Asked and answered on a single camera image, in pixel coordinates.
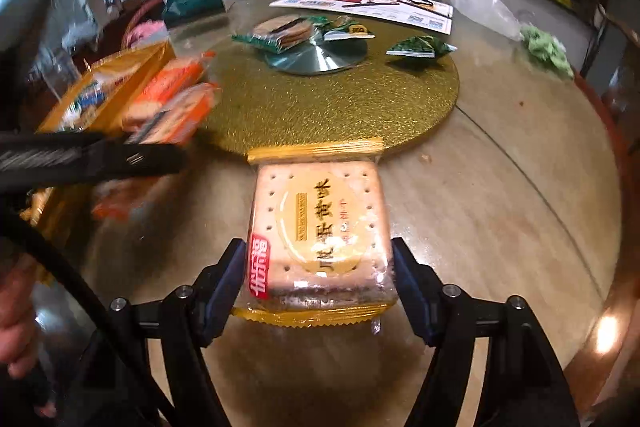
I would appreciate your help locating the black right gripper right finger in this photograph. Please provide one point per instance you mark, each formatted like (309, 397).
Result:
(524, 383)

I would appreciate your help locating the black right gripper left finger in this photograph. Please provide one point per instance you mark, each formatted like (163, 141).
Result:
(150, 369)

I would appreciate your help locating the square cracker pack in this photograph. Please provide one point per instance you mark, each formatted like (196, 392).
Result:
(319, 251)

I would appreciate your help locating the small green yellow packet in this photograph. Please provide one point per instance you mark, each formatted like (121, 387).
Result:
(341, 28)

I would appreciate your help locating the green pea packet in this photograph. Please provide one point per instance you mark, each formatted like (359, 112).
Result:
(423, 47)

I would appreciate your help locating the person's hand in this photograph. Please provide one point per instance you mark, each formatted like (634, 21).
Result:
(20, 340)

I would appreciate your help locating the orange snack box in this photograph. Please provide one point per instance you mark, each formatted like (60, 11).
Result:
(95, 104)

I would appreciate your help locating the orange snack packet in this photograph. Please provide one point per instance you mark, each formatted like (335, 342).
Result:
(177, 75)
(175, 123)

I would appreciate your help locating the gold glitter turntable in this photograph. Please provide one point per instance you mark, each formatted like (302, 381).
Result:
(395, 99)

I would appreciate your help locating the round cracker packet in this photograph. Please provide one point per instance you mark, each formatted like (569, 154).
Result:
(278, 34)

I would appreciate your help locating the silver turntable hub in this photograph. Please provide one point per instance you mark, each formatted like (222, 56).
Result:
(316, 56)

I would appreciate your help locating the green cloth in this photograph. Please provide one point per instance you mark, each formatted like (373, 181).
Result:
(547, 50)

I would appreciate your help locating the printed paper sheet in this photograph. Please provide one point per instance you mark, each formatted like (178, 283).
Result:
(430, 15)

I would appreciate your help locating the clear plastic bag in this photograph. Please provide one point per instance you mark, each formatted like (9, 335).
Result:
(492, 14)

